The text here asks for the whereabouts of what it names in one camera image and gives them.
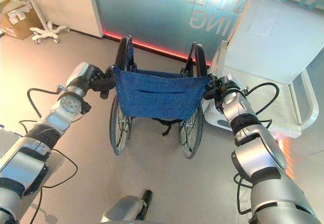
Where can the brown cardboard box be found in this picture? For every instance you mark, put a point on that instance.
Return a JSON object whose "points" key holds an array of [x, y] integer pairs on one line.
{"points": [[19, 22]]}

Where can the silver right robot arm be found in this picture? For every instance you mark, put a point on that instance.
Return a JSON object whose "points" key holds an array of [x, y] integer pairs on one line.
{"points": [[263, 155]]}

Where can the white rolling stand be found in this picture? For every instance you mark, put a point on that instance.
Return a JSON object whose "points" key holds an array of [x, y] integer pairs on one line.
{"points": [[46, 30]]}

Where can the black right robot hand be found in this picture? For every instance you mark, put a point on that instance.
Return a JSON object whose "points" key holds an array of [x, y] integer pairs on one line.
{"points": [[215, 88]]}

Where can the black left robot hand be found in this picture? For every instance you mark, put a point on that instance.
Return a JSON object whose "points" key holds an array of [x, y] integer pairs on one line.
{"points": [[103, 80]]}

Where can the blue fabric wheelchair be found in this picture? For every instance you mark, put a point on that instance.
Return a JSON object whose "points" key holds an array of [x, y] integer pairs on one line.
{"points": [[157, 99]]}

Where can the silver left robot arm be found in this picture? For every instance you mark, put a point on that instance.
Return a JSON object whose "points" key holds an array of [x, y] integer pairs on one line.
{"points": [[25, 158]]}

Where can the white hospital bed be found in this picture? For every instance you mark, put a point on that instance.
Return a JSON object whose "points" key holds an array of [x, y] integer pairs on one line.
{"points": [[268, 46]]}

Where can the red floor light strip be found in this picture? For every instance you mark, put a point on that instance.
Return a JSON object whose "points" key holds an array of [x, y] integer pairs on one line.
{"points": [[152, 48]]}

